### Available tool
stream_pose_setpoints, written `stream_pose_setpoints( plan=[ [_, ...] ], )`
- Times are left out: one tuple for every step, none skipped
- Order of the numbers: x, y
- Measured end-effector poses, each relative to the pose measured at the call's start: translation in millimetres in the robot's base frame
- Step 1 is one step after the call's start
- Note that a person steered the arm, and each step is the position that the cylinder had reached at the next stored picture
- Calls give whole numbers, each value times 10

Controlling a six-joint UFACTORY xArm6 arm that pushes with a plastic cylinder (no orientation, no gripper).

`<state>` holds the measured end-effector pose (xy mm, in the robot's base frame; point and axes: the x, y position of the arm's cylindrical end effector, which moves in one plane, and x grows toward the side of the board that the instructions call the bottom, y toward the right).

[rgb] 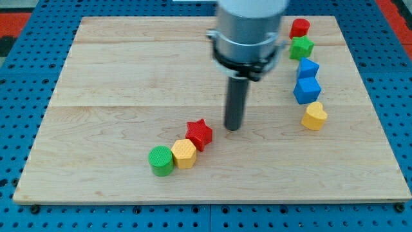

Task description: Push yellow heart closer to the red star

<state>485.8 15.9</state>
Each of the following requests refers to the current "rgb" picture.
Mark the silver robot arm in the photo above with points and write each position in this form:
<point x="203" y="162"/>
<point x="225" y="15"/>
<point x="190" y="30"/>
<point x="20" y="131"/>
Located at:
<point x="245" y="46"/>

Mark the red cylinder block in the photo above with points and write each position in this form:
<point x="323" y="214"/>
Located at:
<point x="299" y="28"/>

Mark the green cylinder block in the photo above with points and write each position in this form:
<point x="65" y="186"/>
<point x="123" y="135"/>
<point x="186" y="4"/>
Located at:
<point x="161" y="161"/>

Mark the yellow hexagon block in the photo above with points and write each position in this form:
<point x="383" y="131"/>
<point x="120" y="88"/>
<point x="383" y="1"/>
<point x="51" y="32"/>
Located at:
<point x="184" y="153"/>

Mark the blue triangle block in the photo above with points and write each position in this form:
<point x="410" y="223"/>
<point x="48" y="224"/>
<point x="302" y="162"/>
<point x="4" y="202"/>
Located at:
<point x="307" y="68"/>

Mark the yellow heart block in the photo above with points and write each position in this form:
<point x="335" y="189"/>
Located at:
<point x="314" y="116"/>

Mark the red star block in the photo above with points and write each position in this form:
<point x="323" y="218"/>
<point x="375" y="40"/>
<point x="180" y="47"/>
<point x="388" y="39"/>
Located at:
<point x="199" y="134"/>

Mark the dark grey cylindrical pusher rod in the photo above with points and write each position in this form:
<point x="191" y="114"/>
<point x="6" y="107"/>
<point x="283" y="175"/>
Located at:
<point x="235" y="103"/>

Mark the light wooden board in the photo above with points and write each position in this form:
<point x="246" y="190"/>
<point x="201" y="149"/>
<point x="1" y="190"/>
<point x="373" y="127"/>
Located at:
<point x="132" y="83"/>

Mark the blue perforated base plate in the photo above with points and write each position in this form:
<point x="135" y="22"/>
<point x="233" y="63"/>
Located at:
<point x="32" y="67"/>

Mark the blue cube block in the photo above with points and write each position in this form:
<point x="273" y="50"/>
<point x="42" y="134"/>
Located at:
<point x="307" y="90"/>

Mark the green star block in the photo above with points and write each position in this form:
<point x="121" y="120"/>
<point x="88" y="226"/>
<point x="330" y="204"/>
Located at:
<point x="301" y="47"/>

